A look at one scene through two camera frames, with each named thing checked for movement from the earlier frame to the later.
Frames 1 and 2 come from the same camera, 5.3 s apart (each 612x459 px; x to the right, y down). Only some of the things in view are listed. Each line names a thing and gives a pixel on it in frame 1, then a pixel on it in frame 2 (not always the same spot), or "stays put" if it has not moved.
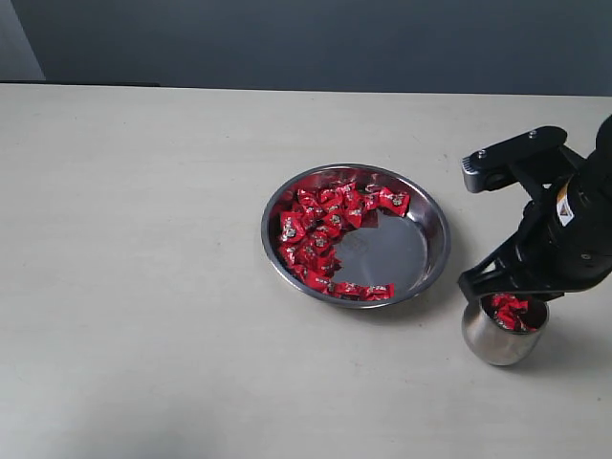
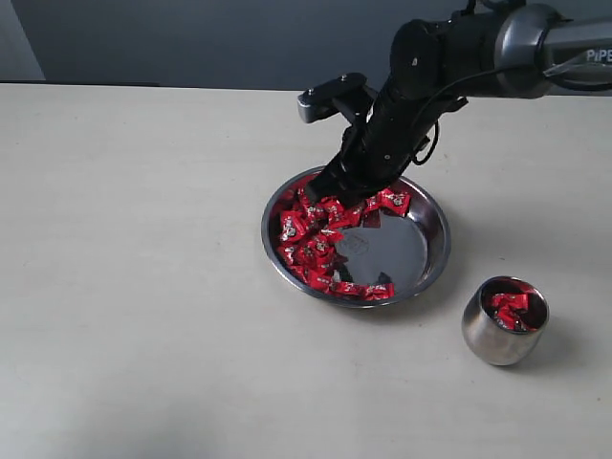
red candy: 395,203 stays put
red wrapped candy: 293,226 stays put
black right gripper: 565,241 → 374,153
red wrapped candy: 377,292 stays put
